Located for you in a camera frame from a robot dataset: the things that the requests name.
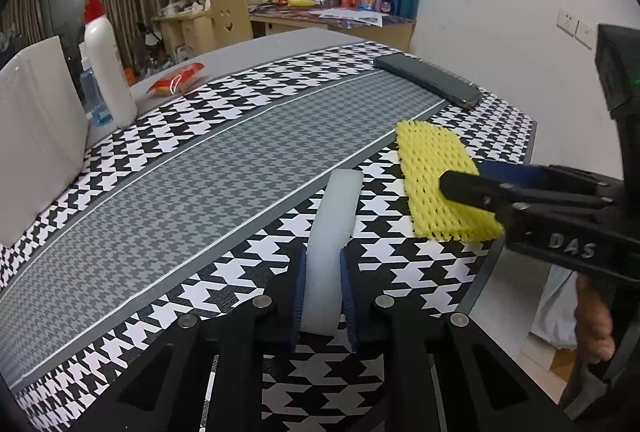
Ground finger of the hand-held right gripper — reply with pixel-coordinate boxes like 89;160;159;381
477;160;608;195
439;168;523;217

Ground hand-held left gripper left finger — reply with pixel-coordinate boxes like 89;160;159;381
75;248;308;432

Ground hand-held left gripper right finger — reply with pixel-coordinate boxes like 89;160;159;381
340;247;576;432

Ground yellow foam net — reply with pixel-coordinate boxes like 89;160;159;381
395;119;505;243

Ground white foam strip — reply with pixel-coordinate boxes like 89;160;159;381
299;168;365;338

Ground white foam box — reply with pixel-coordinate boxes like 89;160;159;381
0;36;91;249

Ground person's right hand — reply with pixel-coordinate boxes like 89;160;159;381
574;269;616;365

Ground dark grey flat case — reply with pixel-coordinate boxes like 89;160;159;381
374;52;483;110

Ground white papers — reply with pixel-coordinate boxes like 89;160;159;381
310;7;383;27

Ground desk with purple cover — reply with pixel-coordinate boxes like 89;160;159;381
248;4;417;53

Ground red snack packet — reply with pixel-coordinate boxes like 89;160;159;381
146;62;207;99

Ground wooden chair with smiley cutout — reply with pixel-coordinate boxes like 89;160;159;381
209;0;254;49

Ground small clear bottle blue label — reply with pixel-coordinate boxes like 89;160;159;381
79;42;113;125

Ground white lotion bottle red pump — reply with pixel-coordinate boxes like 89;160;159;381
68;0;138;129

